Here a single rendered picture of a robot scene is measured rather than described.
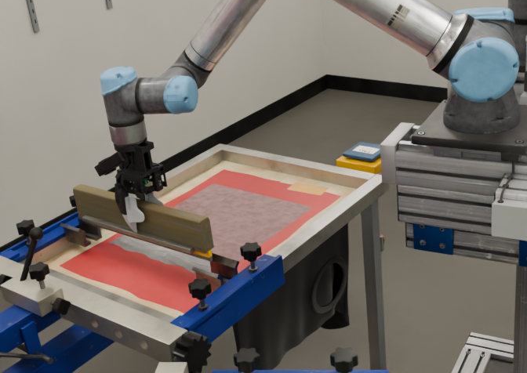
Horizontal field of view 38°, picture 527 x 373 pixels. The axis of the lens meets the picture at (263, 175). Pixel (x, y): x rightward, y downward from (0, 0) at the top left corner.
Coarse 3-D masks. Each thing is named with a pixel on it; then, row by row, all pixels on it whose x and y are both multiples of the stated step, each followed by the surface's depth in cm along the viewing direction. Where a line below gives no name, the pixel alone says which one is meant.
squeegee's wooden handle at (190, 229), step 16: (80, 192) 180; (96, 192) 177; (112, 192) 176; (80, 208) 183; (96, 208) 178; (112, 208) 174; (144, 208) 167; (160, 208) 165; (144, 224) 169; (160, 224) 166; (176, 224) 162; (192, 224) 159; (208, 224) 159; (176, 240) 164; (192, 240) 161; (208, 240) 160
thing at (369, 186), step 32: (192, 160) 225; (224, 160) 231; (256, 160) 223; (288, 160) 218; (160, 192) 213; (352, 192) 195; (384, 192) 200; (320, 224) 181; (288, 256) 170; (96, 288) 165
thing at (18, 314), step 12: (12, 312) 150; (24, 312) 150; (0, 324) 147; (12, 324) 146; (24, 324) 149; (36, 324) 151; (48, 324) 153; (0, 336) 145; (12, 336) 147; (0, 348) 145; (12, 348) 147
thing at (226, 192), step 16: (224, 176) 221; (240, 176) 219; (256, 176) 218; (192, 192) 213; (208, 192) 212; (224, 192) 211; (240, 192) 210; (256, 192) 209; (176, 208) 205; (192, 208) 204; (208, 208) 203; (224, 208) 202; (112, 240) 192; (80, 256) 186; (96, 256) 185; (112, 256) 184; (128, 256) 184; (144, 256) 183; (80, 272) 179; (96, 272) 178; (112, 272) 178; (128, 272) 177
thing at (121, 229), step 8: (88, 216) 181; (96, 224) 178; (104, 224) 176; (112, 224) 176; (120, 232) 174; (128, 232) 172; (152, 240) 167; (160, 240) 166; (168, 240) 166; (176, 248) 163; (184, 248) 162; (192, 248) 161
